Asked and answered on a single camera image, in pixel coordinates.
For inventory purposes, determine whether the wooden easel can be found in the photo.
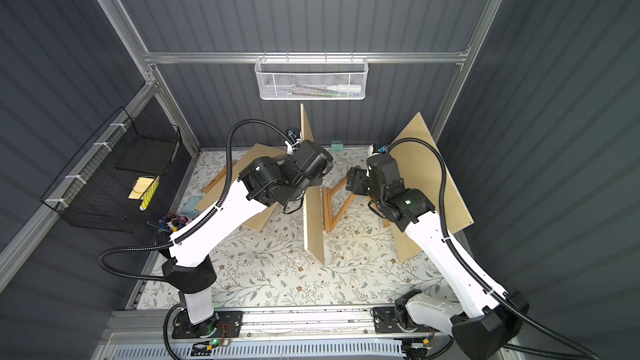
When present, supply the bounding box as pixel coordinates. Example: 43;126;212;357
322;174;358;234
200;166;228;193

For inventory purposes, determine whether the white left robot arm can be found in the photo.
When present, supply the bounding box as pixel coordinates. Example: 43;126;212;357
163;140;333;326

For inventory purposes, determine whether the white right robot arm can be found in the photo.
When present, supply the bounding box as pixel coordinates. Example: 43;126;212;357
346;153;523;359

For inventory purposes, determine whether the small teal box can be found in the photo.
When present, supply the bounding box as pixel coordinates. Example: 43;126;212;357
331;141;344;152

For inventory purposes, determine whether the white tube in basket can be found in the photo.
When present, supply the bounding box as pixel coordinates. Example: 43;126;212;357
326;84;363;95

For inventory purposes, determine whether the teal desk calculator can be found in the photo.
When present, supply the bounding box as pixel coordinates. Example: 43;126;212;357
180;196;203;219

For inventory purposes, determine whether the pink cup with markers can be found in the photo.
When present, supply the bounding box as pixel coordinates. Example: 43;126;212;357
158;213;192;233

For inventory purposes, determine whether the black tray in basket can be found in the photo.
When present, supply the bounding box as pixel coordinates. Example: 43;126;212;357
115;136;180;176

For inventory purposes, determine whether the yellow sticky note pad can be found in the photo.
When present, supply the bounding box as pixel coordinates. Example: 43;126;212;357
128;177;155;200

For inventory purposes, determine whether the white wire mesh basket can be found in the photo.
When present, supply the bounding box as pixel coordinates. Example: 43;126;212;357
254;58;369;101

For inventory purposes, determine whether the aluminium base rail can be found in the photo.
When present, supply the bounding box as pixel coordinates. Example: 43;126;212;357
99;304;443;345

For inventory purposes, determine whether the black wire wall basket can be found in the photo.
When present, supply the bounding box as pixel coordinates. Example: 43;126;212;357
41;112;185;233

